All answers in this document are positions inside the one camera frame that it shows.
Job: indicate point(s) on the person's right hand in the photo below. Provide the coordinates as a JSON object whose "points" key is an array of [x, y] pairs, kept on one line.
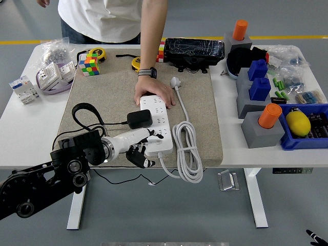
{"points": [[43, 2]]}

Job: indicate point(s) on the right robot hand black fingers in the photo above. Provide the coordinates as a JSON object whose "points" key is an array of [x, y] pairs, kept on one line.
{"points": [[314, 234]]}

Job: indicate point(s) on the person's left hand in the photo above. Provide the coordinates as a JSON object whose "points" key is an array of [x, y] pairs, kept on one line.
{"points": [[153, 88]]}

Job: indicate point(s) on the white power strip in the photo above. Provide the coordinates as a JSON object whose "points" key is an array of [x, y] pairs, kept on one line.
{"points": [[160, 115]]}

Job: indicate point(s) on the person's left forearm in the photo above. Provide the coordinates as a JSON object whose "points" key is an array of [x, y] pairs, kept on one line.
{"points": [[151, 38]]}

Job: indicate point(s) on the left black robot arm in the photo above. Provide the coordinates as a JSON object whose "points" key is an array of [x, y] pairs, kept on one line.
{"points": [[77, 151]]}

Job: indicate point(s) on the black wrist watch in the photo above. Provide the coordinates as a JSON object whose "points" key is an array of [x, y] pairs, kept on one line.
{"points": [[151, 72]]}

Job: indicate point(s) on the rubik's cube with red stickers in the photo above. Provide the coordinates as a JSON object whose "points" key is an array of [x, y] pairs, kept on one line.
{"points": [[161, 55]]}

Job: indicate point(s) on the grey-brown mat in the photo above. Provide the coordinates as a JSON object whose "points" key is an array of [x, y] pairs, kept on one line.
{"points": [[107, 84]]}

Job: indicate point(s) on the clear bag of metal nuts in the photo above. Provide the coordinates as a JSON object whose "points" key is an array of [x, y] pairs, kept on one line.
{"points": [[55, 52]]}

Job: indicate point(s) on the black wrapped case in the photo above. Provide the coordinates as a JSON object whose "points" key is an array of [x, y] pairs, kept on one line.
{"points": [[194, 48]]}

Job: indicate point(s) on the person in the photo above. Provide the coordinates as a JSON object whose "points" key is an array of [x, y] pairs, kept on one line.
{"points": [[102, 18]]}

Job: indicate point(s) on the white table leg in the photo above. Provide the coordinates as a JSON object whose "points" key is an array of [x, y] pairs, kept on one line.
{"points": [[257, 205], [77, 210]]}

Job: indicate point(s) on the black and yellow tape measure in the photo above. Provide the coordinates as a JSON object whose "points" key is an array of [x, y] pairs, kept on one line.
{"points": [[100, 52]]}

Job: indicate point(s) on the table height control panel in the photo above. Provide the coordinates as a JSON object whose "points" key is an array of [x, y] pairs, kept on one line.
{"points": [[292, 171]]}

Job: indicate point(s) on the rubik's cube with green stickers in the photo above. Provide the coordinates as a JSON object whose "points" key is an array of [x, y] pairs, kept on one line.
{"points": [[89, 66]]}

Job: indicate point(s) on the small metal clip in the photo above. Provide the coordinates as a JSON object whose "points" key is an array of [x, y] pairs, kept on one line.
{"points": [[223, 73]]}

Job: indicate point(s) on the light blue bowl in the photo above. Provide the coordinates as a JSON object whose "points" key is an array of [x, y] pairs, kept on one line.
{"points": [[232, 74]]}

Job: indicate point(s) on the grey slotted block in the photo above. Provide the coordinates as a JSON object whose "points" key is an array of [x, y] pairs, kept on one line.
{"points": [[242, 79], [246, 107]]}

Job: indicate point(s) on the small grey block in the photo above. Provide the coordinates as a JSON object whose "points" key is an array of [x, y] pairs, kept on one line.
{"points": [[228, 39]]}

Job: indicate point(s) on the purple plastic tray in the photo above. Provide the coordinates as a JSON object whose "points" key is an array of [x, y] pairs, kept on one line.
{"points": [[55, 91]]}

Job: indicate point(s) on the white circuit breaker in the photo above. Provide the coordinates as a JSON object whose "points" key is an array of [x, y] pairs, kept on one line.
{"points": [[24, 91]]}

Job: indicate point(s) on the blue plastic bin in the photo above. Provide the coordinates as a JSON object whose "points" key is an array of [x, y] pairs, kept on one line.
{"points": [[302, 143]]}

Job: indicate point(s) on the black fabric bundle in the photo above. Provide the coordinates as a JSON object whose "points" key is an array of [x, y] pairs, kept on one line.
{"points": [[241, 59]]}

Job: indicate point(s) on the tall orange cylinder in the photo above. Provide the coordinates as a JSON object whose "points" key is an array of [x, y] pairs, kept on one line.
{"points": [[240, 30]]}

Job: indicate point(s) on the blue plastic peg block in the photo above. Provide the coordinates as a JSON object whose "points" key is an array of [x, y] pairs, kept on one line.
{"points": [[257, 70], [260, 89]]}

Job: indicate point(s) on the black electronic parts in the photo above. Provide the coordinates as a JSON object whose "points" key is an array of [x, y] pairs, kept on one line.
{"points": [[319, 125]]}

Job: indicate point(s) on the large grey block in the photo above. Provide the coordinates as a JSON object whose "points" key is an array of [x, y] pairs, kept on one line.
{"points": [[258, 138]]}

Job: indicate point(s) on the yellow lemon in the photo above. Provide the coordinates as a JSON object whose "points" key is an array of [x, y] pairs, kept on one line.
{"points": [[298, 123]]}

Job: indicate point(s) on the small red object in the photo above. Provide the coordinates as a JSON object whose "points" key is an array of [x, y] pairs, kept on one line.
{"points": [[267, 57]]}

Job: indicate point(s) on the wide orange cylinder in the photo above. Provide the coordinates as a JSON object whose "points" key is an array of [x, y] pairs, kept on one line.
{"points": [[270, 116]]}

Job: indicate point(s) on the green cylinder cell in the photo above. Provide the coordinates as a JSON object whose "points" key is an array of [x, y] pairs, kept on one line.
{"points": [[278, 93], [281, 85], [285, 96], [275, 82]]}

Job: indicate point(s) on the small black component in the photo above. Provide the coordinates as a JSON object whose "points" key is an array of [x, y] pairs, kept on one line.
{"points": [[277, 100]]}

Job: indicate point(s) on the clear bag of resistors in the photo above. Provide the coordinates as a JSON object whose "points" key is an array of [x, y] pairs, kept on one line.
{"points": [[308, 97]]}

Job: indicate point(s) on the clear bag of small parts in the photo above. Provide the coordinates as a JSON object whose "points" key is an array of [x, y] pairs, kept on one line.
{"points": [[287, 53]]}

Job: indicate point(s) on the clear bag of blue parts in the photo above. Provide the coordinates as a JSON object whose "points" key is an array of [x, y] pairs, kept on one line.
{"points": [[294, 80]]}

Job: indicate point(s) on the white wall switch panel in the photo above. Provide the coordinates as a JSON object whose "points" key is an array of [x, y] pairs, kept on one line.
{"points": [[68, 70]]}

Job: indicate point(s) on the white wall socket panel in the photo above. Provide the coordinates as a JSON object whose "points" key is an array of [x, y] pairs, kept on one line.
{"points": [[50, 75]]}

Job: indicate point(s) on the metal bracket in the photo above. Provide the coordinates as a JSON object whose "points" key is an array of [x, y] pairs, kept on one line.
{"points": [[226, 180]]}

